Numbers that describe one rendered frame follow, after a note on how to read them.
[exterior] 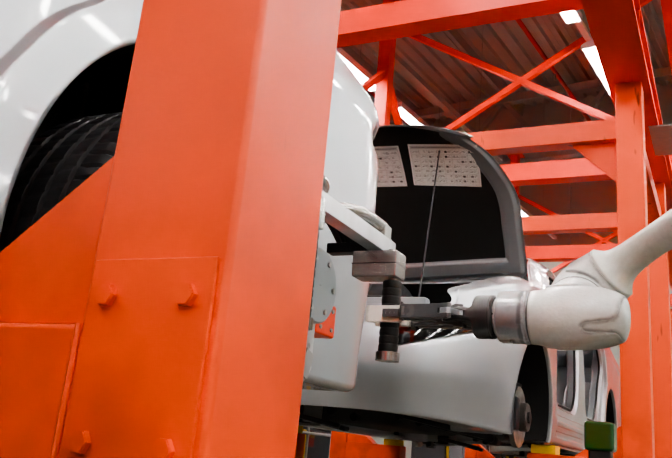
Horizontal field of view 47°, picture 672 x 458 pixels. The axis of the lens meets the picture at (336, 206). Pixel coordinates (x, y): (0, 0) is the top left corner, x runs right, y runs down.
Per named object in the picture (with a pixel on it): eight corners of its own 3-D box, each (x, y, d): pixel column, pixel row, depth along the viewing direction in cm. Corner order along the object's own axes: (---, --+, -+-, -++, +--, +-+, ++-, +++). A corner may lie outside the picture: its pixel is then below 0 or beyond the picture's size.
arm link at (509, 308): (536, 348, 134) (502, 347, 136) (537, 296, 136) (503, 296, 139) (524, 340, 126) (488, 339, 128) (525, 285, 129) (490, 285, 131)
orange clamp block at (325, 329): (283, 331, 163) (303, 338, 170) (316, 331, 159) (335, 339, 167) (286, 298, 165) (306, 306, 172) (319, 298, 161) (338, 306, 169)
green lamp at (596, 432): (588, 450, 111) (588, 422, 113) (617, 453, 110) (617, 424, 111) (583, 449, 108) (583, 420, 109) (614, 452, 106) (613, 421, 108)
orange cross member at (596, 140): (267, 208, 603) (273, 157, 616) (619, 186, 490) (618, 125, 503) (259, 203, 593) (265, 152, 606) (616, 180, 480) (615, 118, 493)
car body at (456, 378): (443, 451, 836) (450, 304, 883) (628, 467, 754) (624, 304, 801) (151, 413, 416) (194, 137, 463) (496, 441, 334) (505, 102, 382)
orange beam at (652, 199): (649, 224, 649) (648, 210, 653) (661, 224, 645) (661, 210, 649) (623, 145, 499) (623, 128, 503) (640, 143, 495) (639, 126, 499)
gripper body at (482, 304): (490, 334, 129) (437, 333, 133) (503, 343, 136) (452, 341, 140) (492, 290, 131) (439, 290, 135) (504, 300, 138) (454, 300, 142)
